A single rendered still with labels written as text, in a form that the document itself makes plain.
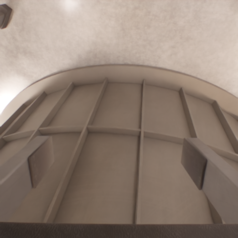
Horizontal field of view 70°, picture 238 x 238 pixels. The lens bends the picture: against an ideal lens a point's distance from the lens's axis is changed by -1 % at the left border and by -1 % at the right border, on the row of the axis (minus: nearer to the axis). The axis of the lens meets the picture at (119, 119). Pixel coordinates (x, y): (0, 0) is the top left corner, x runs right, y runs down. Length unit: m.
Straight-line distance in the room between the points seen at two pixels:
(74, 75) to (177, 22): 0.54
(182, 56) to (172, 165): 0.53
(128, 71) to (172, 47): 0.23
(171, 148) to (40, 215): 0.41
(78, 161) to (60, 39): 0.61
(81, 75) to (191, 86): 0.56
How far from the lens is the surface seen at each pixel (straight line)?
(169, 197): 0.49
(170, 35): 0.86
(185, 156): 0.17
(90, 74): 0.93
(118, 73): 0.89
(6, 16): 1.02
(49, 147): 0.17
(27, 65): 1.09
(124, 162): 0.52
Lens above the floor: 0.83
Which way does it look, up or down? 50 degrees down
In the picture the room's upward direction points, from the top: 168 degrees counter-clockwise
